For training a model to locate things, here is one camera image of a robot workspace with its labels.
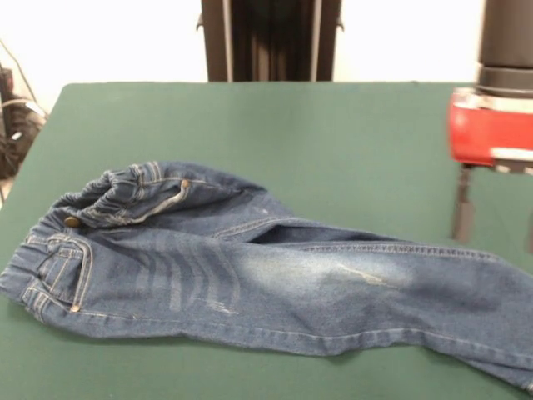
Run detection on black metal column stand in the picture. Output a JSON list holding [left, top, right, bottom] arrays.
[[195, 0, 346, 83]]

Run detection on blue denim jeans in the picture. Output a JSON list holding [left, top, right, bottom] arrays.
[[0, 160, 533, 393]]

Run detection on black upright power strip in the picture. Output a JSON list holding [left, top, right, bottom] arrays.
[[0, 66, 17, 101]]

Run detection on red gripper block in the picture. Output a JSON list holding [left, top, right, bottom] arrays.
[[447, 87, 533, 243]]

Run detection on white cable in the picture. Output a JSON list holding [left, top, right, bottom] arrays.
[[0, 96, 46, 124]]

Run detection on black cable bundle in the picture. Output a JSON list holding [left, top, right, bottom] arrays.
[[0, 96, 47, 180]]

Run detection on dark green table cloth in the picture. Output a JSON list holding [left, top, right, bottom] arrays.
[[0, 81, 533, 400]]

